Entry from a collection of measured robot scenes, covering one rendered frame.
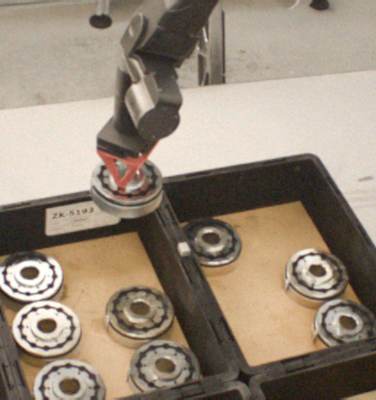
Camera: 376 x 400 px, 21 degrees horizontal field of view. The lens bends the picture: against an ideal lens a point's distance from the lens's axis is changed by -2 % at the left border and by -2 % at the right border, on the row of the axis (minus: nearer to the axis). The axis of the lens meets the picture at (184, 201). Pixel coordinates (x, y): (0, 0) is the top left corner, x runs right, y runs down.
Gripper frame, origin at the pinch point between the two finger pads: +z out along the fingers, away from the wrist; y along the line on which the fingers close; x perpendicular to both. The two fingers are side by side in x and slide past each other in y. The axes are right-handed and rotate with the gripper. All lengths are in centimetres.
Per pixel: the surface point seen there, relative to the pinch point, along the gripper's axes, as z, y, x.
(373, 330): 19.8, 6.8, -39.9
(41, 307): 19.1, -14.2, 6.3
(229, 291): 22.5, 5.7, -16.3
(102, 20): 102, 165, 86
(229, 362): 12.7, -14.7, -23.6
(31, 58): 104, 136, 97
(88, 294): 22.2, -6.0, 2.5
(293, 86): 35, 78, -3
